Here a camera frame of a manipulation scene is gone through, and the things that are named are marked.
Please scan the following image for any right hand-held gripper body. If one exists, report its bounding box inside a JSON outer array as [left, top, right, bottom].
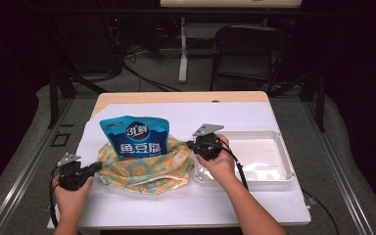
[[192, 122, 225, 162]]

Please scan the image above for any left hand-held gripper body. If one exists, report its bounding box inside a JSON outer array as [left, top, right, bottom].
[[56, 152, 91, 192]]

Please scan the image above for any orange print cloth bag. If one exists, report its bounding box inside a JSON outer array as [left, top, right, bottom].
[[96, 134, 197, 196]]

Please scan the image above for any blue snack packet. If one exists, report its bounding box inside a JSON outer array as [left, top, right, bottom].
[[99, 115, 171, 162]]

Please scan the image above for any white plastic tray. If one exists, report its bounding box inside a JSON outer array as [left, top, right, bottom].
[[193, 130, 297, 187]]

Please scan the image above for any person's right hand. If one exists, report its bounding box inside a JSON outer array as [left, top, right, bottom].
[[195, 133, 240, 188]]

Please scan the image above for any person's left hand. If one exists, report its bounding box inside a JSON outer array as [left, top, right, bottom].
[[51, 173, 94, 223]]

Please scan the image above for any white table mat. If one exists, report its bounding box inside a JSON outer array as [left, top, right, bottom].
[[47, 101, 312, 230]]

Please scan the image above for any black metal stand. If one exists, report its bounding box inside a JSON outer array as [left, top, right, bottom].
[[46, 63, 110, 130], [268, 69, 328, 133]]

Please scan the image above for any white desk leg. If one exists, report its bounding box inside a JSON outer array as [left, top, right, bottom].
[[178, 16, 189, 84]]

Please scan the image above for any black folding chair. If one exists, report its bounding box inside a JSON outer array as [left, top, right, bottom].
[[210, 24, 292, 93]]

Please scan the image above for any dark equipment with red light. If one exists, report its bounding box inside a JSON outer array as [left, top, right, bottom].
[[54, 13, 125, 78]]

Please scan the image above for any black horizontal bar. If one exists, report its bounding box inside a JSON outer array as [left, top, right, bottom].
[[28, 7, 345, 18]]

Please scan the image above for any left hand-held gripper cable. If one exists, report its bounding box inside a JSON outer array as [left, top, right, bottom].
[[47, 164, 64, 229]]

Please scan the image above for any hand-held gripper cable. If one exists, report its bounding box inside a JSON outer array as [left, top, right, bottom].
[[214, 138, 250, 192], [47, 164, 64, 229]]

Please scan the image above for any right hand-held gripper cable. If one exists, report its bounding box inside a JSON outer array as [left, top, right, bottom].
[[214, 138, 250, 192]]

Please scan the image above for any aluminium floor rail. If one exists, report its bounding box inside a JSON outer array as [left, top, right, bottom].
[[301, 100, 376, 235], [0, 97, 76, 235]]

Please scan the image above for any black floor cable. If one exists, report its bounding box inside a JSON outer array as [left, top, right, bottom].
[[122, 63, 182, 93]]

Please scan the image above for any black cable beside table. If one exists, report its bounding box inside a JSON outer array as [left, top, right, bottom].
[[302, 189, 341, 235]]

